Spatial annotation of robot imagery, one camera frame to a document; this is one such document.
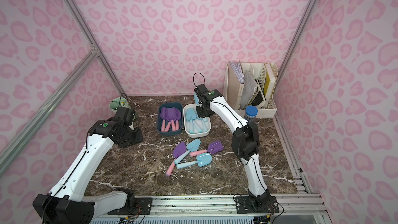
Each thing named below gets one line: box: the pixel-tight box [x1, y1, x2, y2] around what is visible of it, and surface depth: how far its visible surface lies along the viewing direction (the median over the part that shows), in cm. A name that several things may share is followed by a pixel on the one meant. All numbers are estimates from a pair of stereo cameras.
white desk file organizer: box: [223, 60, 279, 118], surface depth 100 cm
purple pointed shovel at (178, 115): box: [175, 107, 182, 131], surface depth 108 cm
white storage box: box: [182, 103, 212, 138], surface depth 103 cm
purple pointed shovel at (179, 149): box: [165, 142, 187, 177], surface depth 92 cm
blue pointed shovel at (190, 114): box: [185, 107, 197, 134], surface depth 108 cm
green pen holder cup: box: [109, 97, 132, 112], surface depth 100 cm
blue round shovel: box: [176, 152, 213, 170], surface depth 90 cm
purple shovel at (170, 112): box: [166, 107, 176, 132], surface depth 109 cm
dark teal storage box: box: [156, 102, 183, 137], surface depth 102 cm
